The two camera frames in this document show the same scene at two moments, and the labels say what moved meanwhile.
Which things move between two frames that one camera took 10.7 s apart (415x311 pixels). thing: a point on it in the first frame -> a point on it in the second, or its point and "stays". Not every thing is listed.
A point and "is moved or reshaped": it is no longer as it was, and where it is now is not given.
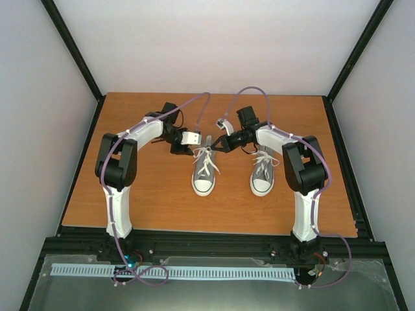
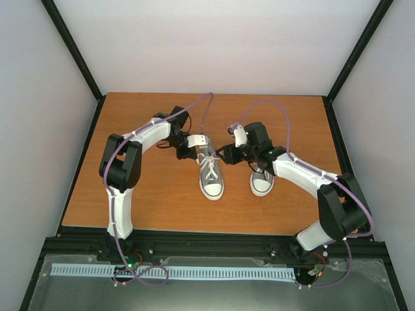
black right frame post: [377, 17] stays
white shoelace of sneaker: [207, 159] is moved or reshaped
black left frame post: [76, 56] stays
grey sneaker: [262, 181] stays
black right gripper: [227, 145] -> [231, 157]
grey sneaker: [203, 177] is moved or reshaped
